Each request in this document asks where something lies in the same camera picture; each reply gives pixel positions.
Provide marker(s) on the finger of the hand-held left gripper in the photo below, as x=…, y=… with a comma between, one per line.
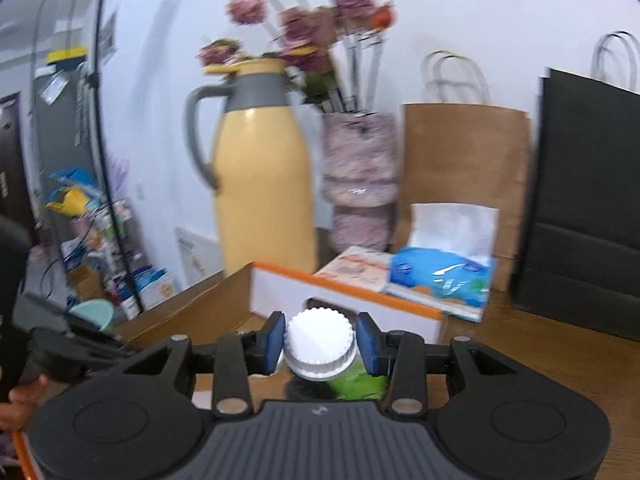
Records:
x=100, y=345

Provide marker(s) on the black paper bag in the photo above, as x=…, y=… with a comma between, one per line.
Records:
x=585, y=210

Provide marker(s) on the person's left hand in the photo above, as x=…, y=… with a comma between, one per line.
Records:
x=20, y=407

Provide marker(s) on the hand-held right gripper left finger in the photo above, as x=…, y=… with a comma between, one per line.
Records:
x=274, y=342

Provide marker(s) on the brown paper bag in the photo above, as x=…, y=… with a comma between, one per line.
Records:
x=465, y=160

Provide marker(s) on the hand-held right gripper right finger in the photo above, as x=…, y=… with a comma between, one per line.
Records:
x=367, y=345

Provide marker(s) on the person's left forearm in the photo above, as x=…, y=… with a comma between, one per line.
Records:
x=12, y=280

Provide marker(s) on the dried pink flowers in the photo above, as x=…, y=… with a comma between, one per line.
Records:
x=300, y=25

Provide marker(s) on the red cardboard box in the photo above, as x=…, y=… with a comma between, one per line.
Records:
x=350, y=305

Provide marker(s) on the yellow box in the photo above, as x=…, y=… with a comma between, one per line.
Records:
x=66, y=56

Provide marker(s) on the green bottle white ribbed cap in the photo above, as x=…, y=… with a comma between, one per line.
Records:
x=320, y=342

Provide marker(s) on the black tripod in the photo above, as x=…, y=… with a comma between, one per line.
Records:
x=102, y=160

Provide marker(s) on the pink mottled vase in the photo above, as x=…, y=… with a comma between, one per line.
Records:
x=357, y=170

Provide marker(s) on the light green bucket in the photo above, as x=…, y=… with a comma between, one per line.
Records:
x=92, y=310

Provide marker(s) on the blue yellow bag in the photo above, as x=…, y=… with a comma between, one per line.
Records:
x=70, y=197

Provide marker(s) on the blue tissue pack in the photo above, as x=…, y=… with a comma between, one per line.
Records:
x=435, y=270

